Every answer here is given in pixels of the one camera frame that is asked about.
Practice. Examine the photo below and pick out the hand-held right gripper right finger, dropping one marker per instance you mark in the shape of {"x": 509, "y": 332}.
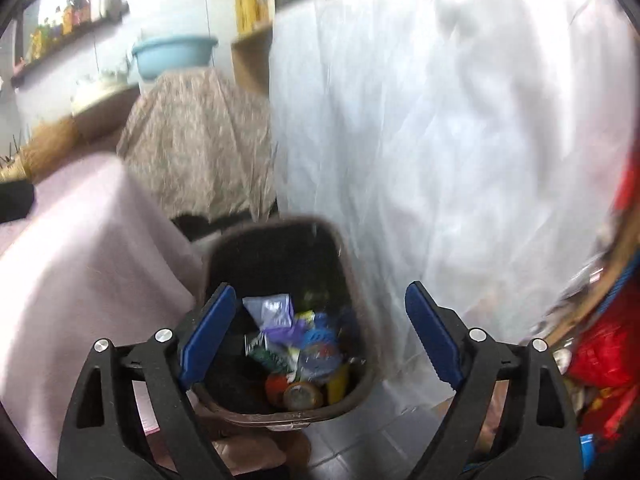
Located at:
{"x": 432, "y": 335}

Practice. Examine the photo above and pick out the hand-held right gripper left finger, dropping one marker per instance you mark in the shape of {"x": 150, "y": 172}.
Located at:
{"x": 207, "y": 340}

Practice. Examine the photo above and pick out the dark brown trash bin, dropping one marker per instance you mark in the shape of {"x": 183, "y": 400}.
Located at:
{"x": 270, "y": 260}

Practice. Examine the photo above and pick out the wicker basket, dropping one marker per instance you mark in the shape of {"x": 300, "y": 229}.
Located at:
{"x": 45, "y": 145}

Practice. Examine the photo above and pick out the orange round object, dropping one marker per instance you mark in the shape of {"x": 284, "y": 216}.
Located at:
{"x": 275, "y": 390}

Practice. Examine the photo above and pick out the pink tablecloth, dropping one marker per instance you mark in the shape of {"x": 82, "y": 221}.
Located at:
{"x": 80, "y": 260}

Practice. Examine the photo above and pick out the yellow tube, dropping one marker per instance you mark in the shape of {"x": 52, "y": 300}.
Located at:
{"x": 339, "y": 385}

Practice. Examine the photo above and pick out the round tin can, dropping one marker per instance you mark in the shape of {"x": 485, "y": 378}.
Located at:
{"x": 304, "y": 396}

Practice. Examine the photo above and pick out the brown container with cream lid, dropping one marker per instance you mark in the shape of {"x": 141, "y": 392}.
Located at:
{"x": 105, "y": 110}

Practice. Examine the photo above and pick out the white plastic cover sheet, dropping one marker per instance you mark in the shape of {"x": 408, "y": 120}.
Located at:
{"x": 450, "y": 160}

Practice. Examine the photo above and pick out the red plastic bag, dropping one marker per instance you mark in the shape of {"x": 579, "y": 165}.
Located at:
{"x": 610, "y": 355}

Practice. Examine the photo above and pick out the brown patterned cloth cover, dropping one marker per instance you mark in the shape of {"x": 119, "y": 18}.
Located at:
{"x": 200, "y": 150}

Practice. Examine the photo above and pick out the row of bottles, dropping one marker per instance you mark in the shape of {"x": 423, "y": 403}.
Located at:
{"x": 70, "y": 15}

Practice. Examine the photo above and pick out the light blue basin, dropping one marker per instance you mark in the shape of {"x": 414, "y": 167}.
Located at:
{"x": 172, "y": 57}

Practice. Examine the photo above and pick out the cardboard box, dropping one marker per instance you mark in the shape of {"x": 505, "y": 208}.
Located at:
{"x": 252, "y": 60}

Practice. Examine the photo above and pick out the dark wall shelf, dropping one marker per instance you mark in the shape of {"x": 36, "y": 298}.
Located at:
{"x": 70, "y": 42}

